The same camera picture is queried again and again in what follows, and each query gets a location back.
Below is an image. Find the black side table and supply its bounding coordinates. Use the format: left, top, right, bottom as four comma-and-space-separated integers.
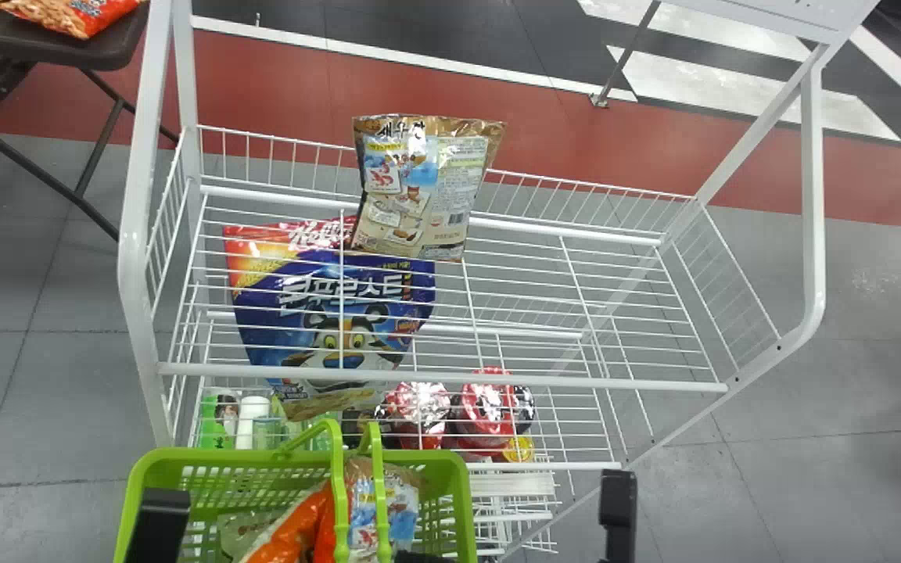
0, 0, 182, 244

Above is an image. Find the green basket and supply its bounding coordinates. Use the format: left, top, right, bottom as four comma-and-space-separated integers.
112, 419, 479, 563

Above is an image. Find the white wire rack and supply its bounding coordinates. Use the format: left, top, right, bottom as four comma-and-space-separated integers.
117, 0, 882, 563

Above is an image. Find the orange snack packet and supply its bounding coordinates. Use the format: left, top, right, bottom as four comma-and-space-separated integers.
241, 479, 339, 563

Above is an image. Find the white bottle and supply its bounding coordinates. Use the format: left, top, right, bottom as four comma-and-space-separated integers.
235, 395, 272, 451

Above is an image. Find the brown snack packet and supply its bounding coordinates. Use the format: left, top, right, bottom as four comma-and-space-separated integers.
351, 114, 507, 264
343, 457, 422, 561

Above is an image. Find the green bottle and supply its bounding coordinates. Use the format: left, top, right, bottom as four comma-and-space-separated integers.
198, 394, 237, 451

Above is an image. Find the blue cereal bag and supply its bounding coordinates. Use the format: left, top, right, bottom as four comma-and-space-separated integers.
221, 217, 438, 424

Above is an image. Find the red noodle cup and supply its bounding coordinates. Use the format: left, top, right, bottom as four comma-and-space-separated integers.
375, 381, 452, 451
449, 367, 537, 461

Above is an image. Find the red snack packet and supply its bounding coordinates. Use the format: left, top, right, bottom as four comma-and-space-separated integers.
0, 0, 143, 41

